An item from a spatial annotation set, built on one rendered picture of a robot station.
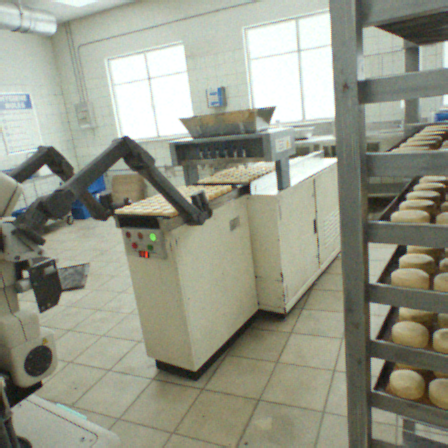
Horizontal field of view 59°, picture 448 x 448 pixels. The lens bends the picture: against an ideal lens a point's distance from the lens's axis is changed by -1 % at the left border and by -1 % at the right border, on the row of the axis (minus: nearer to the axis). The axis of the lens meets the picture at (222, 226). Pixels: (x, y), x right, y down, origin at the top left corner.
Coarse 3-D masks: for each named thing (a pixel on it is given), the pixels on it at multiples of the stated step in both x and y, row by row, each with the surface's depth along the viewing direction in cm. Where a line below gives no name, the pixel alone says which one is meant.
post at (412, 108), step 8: (408, 48) 80; (416, 48) 79; (408, 56) 80; (416, 56) 80; (408, 64) 81; (416, 64) 80; (408, 104) 83; (416, 104) 82; (408, 112) 83; (416, 112) 83; (408, 120) 84; (416, 120) 83; (408, 424) 105
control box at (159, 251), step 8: (136, 232) 187; (144, 232) 184; (152, 232) 181; (160, 232) 180; (128, 240) 192; (136, 240) 189; (144, 240) 186; (152, 240) 183; (160, 240) 180; (128, 248) 194; (136, 248) 190; (144, 248) 188; (152, 248) 184; (160, 248) 182; (136, 256) 192; (144, 256) 189; (152, 256) 186; (160, 256) 183
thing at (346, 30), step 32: (352, 0) 43; (352, 32) 44; (352, 64) 45; (352, 96) 46; (352, 128) 47; (352, 160) 48; (352, 192) 49; (352, 224) 51; (352, 256) 52; (352, 288) 53; (352, 320) 55; (352, 352) 56; (352, 384) 58; (352, 416) 60
